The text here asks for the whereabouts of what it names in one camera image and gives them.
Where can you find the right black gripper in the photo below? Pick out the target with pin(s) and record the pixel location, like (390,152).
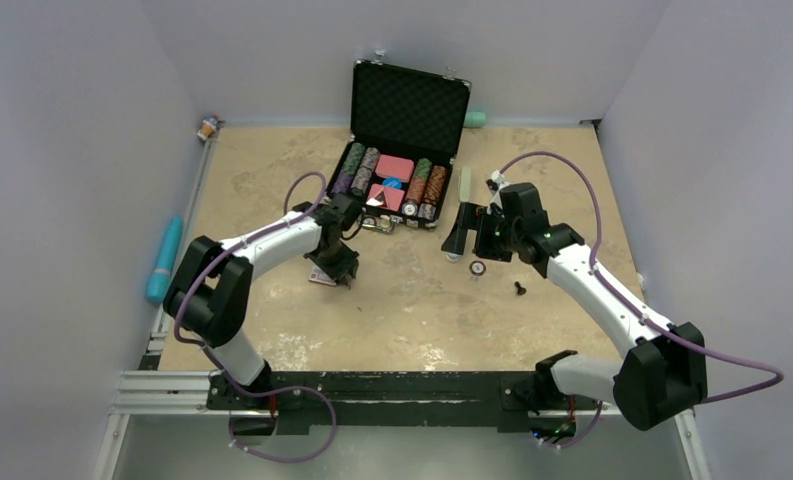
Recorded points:
(475,218)

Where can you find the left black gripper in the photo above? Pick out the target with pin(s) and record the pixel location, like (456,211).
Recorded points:
(348,264)

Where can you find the green stapler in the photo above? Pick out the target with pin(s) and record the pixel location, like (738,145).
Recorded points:
(464,185)

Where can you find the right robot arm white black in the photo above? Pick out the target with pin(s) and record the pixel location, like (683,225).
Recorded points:
(662,371)

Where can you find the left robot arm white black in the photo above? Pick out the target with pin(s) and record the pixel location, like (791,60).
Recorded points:
(210,292)

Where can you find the red white staple box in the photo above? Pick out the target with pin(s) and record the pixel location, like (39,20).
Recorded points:
(318,276)

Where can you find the brown poker chip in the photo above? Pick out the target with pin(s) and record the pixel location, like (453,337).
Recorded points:
(477,268)

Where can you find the pink card deck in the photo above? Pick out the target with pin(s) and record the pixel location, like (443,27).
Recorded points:
(389,166)

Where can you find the blue dealer button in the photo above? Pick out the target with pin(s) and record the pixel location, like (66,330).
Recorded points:
(392,183)

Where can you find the mint green cylinder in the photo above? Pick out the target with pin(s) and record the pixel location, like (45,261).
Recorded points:
(474,120)

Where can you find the black poker chip case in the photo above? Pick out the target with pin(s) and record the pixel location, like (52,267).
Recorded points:
(405,113)

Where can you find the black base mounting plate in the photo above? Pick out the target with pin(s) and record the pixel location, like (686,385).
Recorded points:
(503,400)

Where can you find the teal cylinder tool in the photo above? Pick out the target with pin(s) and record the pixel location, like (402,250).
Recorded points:
(159,280)

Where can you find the small orange bottle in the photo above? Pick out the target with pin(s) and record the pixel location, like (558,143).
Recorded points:
(209,126)

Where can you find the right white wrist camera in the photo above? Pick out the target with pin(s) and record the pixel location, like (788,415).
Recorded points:
(495,183)

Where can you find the aluminium frame rail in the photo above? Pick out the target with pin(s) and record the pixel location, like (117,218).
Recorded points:
(160,427)

